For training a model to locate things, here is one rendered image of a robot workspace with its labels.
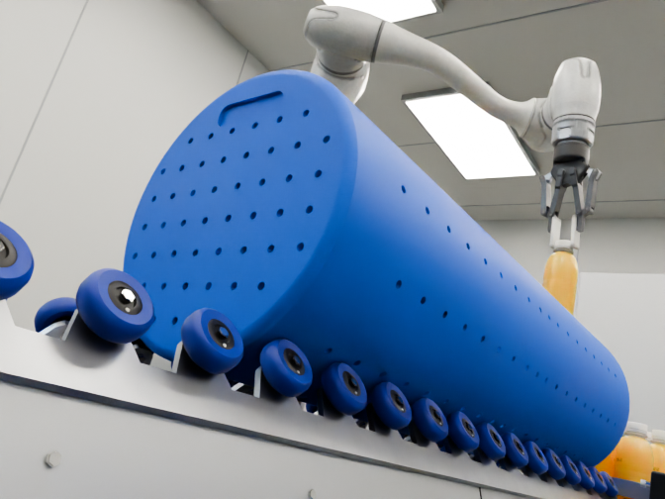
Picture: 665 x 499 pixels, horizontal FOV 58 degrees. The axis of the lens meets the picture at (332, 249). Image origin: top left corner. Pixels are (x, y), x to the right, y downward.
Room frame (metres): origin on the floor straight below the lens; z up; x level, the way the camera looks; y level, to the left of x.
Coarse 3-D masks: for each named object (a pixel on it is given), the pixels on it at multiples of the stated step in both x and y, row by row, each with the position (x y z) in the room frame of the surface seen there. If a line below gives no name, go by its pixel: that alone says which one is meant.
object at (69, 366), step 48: (0, 336) 0.30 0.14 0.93; (48, 336) 0.32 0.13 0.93; (96, 336) 0.34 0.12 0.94; (48, 384) 0.31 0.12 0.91; (96, 384) 0.33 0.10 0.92; (144, 384) 0.36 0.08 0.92; (192, 384) 0.39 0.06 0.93; (240, 432) 0.41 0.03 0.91; (288, 432) 0.44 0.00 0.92; (336, 432) 0.50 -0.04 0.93; (384, 432) 0.56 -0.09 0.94; (480, 480) 0.68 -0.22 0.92; (528, 480) 0.82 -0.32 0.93
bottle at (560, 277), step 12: (564, 252) 1.19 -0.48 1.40; (552, 264) 1.19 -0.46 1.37; (564, 264) 1.18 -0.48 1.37; (576, 264) 1.18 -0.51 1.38; (552, 276) 1.19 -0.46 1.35; (564, 276) 1.18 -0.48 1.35; (576, 276) 1.18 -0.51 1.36; (552, 288) 1.19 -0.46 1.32; (564, 288) 1.18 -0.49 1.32; (576, 288) 1.19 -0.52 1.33; (564, 300) 1.18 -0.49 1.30
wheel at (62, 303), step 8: (48, 304) 0.52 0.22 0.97; (56, 304) 0.52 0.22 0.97; (64, 304) 0.52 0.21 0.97; (72, 304) 0.52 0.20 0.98; (40, 312) 0.52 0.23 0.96; (48, 312) 0.51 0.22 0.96; (56, 312) 0.52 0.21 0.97; (64, 312) 0.52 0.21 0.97; (72, 312) 0.52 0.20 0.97; (40, 320) 0.52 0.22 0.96; (48, 320) 0.52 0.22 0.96; (56, 320) 0.52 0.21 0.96; (40, 328) 0.52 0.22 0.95
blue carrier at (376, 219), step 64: (192, 128) 0.56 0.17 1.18; (256, 128) 0.49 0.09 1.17; (320, 128) 0.44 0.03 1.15; (192, 192) 0.54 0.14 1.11; (256, 192) 0.48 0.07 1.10; (320, 192) 0.43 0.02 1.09; (384, 192) 0.45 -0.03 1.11; (128, 256) 0.58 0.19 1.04; (192, 256) 0.52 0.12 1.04; (256, 256) 0.46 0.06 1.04; (320, 256) 0.42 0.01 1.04; (384, 256) 0.46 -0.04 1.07; (448, 256) 0.53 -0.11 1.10; (256, 320) 0.45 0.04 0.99; (320, 320) 0.46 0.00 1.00; (384, 320) 0.50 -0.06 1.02; (448, 320) 0.56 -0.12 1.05; (512, 320) 0.65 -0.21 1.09; (576, 320) 0.91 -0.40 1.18; (320, 384) 0.55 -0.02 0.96; (448, 384) 0.63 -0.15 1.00; (512, 384) 0.70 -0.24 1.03; (576, 384) 0.84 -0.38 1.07; (576, 448) 0.96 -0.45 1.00
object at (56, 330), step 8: (64, 320) 0.52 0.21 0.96; (48, 328) 0.52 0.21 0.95; (56, 328) 0.52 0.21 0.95; (64, 328) 0.52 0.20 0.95; (56, 336) 0.52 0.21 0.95; (136, 344) 0.58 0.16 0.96; (136, 352) 0.58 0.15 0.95; (144, 352) 0.58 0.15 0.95; (144, 360) 0.59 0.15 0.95; (240, 384) 0.68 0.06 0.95; (248, 392) 0.69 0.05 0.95; (360, 424) 0.86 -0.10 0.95; (408, 440) 0.96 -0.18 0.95; (440, 448) 1.03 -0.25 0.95; (472, 456) 1.13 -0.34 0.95
